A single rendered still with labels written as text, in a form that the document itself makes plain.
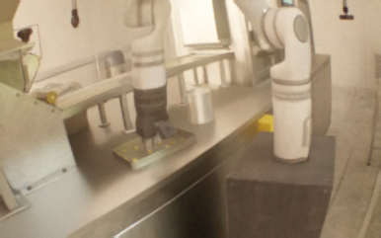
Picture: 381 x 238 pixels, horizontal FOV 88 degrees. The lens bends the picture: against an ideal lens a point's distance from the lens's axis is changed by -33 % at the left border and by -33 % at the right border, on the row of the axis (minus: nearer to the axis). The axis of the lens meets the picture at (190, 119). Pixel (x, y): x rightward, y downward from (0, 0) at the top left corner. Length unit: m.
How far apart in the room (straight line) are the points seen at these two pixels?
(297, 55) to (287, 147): 0.19
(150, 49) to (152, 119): 0.16
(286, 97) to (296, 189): 0.18
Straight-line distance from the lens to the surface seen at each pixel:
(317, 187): 0.53
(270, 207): 0.57
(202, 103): 0.83
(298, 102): 0.54
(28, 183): 0.71
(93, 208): 0.54
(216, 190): 0.78
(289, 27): 0.50
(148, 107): 0.59
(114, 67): 4.68
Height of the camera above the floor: 1.09
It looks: 19 degrees down
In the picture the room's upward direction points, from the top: 8 degrees counter-clockwise
